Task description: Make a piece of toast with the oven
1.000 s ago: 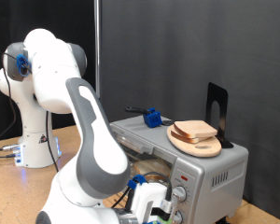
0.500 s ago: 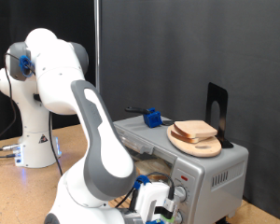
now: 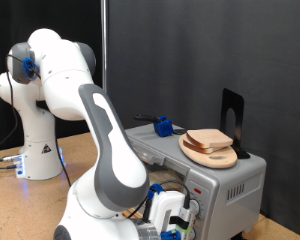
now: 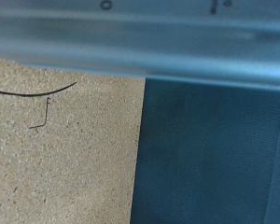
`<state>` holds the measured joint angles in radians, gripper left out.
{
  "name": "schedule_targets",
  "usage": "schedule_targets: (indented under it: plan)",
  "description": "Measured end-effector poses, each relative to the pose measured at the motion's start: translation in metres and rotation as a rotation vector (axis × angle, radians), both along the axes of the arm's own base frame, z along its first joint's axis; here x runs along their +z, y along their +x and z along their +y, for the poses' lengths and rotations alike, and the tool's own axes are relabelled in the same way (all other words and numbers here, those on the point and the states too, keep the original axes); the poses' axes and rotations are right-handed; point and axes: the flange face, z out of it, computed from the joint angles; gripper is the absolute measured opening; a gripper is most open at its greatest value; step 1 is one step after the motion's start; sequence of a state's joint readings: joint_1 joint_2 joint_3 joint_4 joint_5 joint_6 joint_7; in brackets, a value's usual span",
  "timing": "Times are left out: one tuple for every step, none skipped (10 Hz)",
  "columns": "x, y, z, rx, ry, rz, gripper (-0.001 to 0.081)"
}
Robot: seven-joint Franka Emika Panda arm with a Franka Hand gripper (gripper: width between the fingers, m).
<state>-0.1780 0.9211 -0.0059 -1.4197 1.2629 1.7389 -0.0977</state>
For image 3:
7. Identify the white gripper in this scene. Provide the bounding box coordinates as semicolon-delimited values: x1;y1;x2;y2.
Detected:
149;190;188;236

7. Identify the glass oven door with handle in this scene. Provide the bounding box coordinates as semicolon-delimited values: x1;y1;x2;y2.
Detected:
129;138;191;193

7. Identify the black spatula with blue block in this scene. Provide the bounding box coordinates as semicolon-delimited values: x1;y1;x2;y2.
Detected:
133;114;188;138

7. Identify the silver oven knob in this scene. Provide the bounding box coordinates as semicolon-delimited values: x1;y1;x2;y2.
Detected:
189;199;202;218

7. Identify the silver toaster oven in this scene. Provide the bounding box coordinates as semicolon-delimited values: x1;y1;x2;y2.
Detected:
124;123;268;240

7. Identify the round wooden board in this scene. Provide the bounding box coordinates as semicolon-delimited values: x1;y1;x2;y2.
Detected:
178;132;238;170

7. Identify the black metal bookend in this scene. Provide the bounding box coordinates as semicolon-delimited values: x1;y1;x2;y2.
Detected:
219;87;251;160

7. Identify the metal pole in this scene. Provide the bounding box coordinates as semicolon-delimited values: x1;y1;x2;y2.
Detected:
100;0;110;94

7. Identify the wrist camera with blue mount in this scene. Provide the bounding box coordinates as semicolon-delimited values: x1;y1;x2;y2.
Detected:
159;199;197;240

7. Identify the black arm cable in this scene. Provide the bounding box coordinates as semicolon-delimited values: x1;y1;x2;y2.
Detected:
0;54;192;221

